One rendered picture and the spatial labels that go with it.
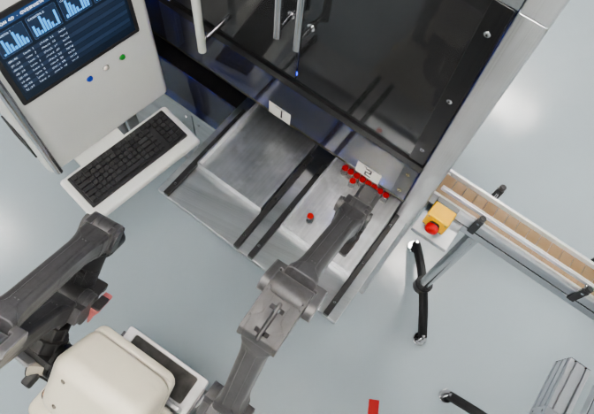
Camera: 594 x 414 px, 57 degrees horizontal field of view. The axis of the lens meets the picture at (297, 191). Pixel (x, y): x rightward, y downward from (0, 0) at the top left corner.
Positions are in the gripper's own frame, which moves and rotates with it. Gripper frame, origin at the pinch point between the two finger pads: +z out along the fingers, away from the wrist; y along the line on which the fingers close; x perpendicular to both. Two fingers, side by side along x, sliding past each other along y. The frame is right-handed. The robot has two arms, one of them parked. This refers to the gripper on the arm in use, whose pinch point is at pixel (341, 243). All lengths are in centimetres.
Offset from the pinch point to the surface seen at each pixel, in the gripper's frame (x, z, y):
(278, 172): 32.7, 20.7, 14.4
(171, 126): 74, 26, 7
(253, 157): 42.7, 20.7, 13.4
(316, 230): 10.9, 20.4, 5.5
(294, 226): 17.0, 20.3, 2.5
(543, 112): -34, 114, 171
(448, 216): -19.4, 6.4, 28.7
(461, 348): -62, 110, 30
